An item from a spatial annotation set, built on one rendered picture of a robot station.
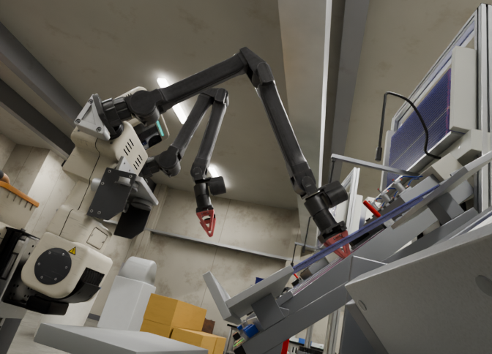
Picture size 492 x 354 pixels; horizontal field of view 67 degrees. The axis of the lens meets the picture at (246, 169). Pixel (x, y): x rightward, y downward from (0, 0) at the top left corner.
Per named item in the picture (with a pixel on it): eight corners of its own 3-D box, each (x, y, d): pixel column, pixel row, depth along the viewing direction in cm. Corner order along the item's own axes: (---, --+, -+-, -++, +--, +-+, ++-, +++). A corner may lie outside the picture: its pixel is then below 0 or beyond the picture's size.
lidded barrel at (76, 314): (88, 347, 485) (110, 288, 514) (60, 347, 431) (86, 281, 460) (50, 335, 500) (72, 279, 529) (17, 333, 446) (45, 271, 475)
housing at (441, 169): (466, 203, 107) (430, 165, 111) (396, 239, 152) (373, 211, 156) (485, 189, 109) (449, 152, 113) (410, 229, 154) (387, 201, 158)
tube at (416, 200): (232, 308, 63) (229, 302, 64) (233, 309, 65) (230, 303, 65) (466, 175, 72) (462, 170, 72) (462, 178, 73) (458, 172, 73)
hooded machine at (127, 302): (124, 339, 682) (151, 259, 739) (94, 330, 696) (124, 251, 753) (140, 339, 748) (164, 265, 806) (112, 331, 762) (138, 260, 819)
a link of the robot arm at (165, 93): (251, 53, 129) (254, 37, 119) (270, 86, 127) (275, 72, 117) (131, 109, 121) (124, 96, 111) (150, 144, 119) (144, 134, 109)
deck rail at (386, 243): (273, 344, 89) (258, 321, 91) (272, 344, 91) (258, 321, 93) (476, 191, 106) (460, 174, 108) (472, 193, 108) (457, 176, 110)
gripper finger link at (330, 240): (353, 256, 112) (336, 229, 115) (361, 251, 106) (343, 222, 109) (334, 266, 111) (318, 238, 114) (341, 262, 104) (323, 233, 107)
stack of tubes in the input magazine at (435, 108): (447, 134, 117) (450, 66, 127) (385, 189, 164) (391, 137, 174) (488, 143, 116) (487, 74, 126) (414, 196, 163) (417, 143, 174)
